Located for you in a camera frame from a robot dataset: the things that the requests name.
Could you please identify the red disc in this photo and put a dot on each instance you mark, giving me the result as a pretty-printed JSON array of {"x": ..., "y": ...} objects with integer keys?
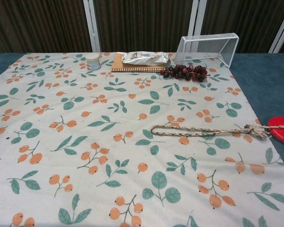
[{"x": 278, "y": 134}]

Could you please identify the floral fruit print tablecloth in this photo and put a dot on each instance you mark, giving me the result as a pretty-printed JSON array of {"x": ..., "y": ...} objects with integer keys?
[{"x": 123, "y": 146}]

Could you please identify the crumpled silver snack bag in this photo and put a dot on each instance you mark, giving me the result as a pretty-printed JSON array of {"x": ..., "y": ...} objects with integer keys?
[{"x": 144, "y": 58}]

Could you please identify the dark red grape bunch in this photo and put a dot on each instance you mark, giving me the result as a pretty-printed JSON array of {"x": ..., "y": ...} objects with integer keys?
[{"x": 184, "y": 72}]

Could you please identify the small white jar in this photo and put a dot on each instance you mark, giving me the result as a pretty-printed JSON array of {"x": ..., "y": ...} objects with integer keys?
[{"x": 93, "y": 62}]

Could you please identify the white frame post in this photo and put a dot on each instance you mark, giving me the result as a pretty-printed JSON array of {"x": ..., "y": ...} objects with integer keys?
[
  {"x": 281, "y": 30},
  {"x": 194, "y": 19},
  {"x": 91, "y": 26}
]

